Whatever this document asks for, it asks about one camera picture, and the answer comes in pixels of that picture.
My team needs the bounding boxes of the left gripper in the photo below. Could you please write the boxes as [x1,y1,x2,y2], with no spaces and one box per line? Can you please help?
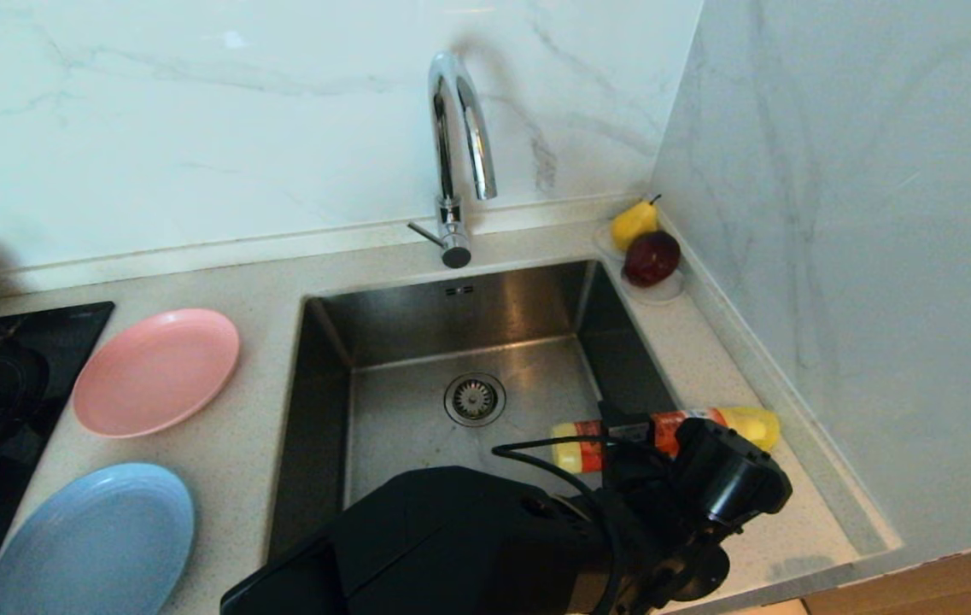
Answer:
[675,417,793,527]

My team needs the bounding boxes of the sink drain strainer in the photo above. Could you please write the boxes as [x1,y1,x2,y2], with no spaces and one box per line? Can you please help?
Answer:
[444,372,506,427]

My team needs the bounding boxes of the stainless steel sink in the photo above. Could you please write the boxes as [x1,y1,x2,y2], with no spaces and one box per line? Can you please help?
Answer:
[267,260,681,565]

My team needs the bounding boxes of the yellow bottle with orange label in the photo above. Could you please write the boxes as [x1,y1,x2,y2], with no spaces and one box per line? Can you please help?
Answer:
[550,407,781,474]

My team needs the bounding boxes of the small white dish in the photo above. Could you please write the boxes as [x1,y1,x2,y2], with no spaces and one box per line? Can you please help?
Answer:
[594,220,687,305]

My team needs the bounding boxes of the red apple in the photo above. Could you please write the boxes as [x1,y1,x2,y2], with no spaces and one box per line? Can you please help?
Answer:
[623,231,681,288]

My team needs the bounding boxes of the yellow pear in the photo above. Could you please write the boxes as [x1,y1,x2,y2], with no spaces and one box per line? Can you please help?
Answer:
[611,195,663,252]

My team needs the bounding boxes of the chrome faucet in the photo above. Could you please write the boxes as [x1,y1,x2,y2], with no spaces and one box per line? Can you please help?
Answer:
[407,51,499,269]

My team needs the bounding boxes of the pink plate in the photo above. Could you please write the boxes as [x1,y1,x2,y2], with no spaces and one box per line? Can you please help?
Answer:
[72,308,241,439]

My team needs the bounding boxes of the blue plate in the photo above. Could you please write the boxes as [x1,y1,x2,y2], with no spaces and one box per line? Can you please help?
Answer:
[0,463,196,615]

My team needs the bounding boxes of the black cooktop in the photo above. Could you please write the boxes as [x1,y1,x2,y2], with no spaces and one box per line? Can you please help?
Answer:
[0,301,116,615]

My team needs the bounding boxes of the black cable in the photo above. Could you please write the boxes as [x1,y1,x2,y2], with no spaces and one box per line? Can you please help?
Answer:
[492,436,624,615]

